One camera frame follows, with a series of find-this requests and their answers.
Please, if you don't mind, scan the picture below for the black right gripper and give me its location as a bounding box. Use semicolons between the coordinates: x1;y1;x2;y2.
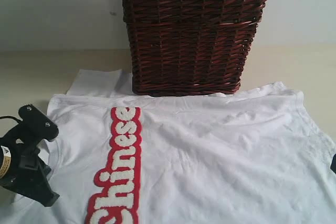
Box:
330;154;336;174

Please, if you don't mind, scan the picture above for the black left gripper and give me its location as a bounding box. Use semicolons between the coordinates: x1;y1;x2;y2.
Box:
1;124;59;207

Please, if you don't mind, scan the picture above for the white t-shirt with red print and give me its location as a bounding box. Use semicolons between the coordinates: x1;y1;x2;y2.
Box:
1;70;335;223

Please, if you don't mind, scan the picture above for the dark brown wicker basket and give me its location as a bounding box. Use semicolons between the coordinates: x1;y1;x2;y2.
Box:
122;0;267;97

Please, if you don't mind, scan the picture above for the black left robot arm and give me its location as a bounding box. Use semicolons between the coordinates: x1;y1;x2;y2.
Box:
1;123;59;207

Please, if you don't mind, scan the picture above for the black cable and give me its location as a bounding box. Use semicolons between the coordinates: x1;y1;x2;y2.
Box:
0;115;22;124

